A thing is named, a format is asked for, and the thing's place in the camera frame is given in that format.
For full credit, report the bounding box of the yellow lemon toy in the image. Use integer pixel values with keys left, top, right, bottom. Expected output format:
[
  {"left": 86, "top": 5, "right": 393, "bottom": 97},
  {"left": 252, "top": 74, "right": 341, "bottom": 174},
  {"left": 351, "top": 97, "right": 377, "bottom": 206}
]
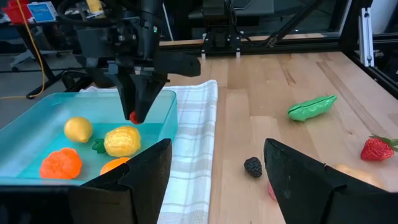
[{"left": 63, "top": 116, "right": 94, "bottom": 144}]

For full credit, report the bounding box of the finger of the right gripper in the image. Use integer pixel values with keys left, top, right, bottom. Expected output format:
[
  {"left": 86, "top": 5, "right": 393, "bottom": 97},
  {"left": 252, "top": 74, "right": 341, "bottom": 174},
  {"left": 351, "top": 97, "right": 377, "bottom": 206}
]
[
  {"left": 106, "top": 71, "right": 138, "bottom": 121},
  {"left": 133, "top": 75, "right": 169, "bottom": 125}
]

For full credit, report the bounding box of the green pea pod toy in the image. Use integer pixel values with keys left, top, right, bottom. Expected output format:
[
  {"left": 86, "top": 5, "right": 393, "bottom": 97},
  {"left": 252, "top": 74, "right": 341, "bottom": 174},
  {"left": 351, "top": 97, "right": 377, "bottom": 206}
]
[{"left": 287, "top": 95, "right": 338, "bottom": 122}]

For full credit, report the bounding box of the white plaid cloth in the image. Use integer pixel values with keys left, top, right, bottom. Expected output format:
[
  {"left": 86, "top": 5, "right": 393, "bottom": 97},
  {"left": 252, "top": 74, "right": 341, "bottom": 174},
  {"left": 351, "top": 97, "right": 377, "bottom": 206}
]
[{"left": 79, "top": 79, "right": 219, "bottom": 224}]

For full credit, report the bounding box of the red bin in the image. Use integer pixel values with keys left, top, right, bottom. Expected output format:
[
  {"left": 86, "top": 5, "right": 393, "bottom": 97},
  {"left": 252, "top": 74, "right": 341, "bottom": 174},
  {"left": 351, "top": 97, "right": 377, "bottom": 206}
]
[{"left": 1, "top": 0, "right": 34, "bottom": 24}]

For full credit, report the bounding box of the tan potato toy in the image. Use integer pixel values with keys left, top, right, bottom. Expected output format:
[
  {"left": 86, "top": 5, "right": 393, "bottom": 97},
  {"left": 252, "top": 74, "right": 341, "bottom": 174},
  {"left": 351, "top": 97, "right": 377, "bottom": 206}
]
[{"left": 334, "top": 164, "right": 385, "bottom": 189}]

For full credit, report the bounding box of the black blackberry toy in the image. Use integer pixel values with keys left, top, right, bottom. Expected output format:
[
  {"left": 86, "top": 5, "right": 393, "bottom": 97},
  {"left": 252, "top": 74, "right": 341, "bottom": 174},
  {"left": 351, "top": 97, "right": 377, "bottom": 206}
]
[{"left": 243, "top": 156, "right": 263, "bottom": 179}]

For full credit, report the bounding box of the teal translucent tupperware container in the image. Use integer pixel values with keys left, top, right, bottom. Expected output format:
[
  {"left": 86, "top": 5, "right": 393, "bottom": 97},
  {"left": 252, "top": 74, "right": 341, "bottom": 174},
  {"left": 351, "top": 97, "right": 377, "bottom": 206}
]
[{"left": 0, "top": 90, "right": 178, "bottom": 187}]

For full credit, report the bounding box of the black aluminium table frame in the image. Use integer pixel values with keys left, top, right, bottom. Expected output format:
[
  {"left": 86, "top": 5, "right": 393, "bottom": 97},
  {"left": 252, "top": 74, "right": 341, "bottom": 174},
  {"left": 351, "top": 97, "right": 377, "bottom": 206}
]
[{"left": 158, "top": 0, "right": 398, "bottom": 100}]

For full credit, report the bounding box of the orange segmented tangerine toy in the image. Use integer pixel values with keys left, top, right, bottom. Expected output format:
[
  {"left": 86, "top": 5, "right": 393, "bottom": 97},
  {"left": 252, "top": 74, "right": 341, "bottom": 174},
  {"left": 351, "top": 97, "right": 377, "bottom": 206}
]
[{"left": 39, "top": 147, "right": 83, "bottom": 180}]

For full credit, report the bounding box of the blue and white box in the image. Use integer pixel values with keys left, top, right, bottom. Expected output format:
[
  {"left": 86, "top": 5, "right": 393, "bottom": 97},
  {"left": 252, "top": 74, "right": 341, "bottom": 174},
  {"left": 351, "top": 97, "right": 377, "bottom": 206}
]
[{"left": 27, "top": 1, "right": 58, "bottom": 24}]

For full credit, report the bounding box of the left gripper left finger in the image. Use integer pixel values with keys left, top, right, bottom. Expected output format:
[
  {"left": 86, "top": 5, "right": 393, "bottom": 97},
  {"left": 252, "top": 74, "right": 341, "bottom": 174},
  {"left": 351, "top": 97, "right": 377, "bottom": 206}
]
[{"left": 0, "top": 138, "right": 173, "bottom": 224}]

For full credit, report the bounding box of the orange toy with green leaf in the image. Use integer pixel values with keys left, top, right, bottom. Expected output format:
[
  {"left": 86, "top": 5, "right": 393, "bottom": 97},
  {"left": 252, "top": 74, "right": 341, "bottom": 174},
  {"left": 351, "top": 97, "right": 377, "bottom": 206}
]
[{"left": 99, "top": 156, "right": 131, "bottom": 176}]

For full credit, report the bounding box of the small pink toy fruit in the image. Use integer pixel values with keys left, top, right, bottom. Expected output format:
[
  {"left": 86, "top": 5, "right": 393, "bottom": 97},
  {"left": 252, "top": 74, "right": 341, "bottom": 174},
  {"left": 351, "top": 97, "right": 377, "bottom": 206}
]
[{"left": 267, "top": 182, "right": 278, "bottom": 201}]

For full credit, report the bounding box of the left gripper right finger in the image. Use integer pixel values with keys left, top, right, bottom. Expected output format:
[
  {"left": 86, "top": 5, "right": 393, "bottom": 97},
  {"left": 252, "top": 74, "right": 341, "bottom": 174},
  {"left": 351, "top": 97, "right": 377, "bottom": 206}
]
[{"left": 263, "top": 138, "right": 398, "bottom": 224}]

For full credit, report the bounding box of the yellow cable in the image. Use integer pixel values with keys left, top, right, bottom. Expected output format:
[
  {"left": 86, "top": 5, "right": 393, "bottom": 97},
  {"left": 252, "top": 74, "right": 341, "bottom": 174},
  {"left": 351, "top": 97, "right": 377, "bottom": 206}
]
[{"left": 0, "top": 0, "right": 47, "bottom": 100}]

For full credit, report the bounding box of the silver aluminium bracket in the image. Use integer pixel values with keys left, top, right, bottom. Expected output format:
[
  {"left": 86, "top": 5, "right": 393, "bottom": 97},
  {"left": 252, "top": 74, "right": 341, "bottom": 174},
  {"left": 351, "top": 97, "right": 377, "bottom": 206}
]
[{"left": 358, "top": 7, "right": 376, "bottom": 68}]

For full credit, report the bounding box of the red strawberry with leafy stem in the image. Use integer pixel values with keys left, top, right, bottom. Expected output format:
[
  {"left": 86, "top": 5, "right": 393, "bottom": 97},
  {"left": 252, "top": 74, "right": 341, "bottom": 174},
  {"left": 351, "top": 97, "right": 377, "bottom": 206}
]
[{"left": 360, "top": 134, "right": 398, "bottom": 162}]

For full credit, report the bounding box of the small red raspberry toy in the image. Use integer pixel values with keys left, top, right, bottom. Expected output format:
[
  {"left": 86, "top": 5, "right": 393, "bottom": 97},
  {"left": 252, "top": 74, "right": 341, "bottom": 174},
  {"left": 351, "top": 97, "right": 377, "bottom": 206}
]
[{"left": 129, "top": 110, "right": 141, "bottom": 125}]

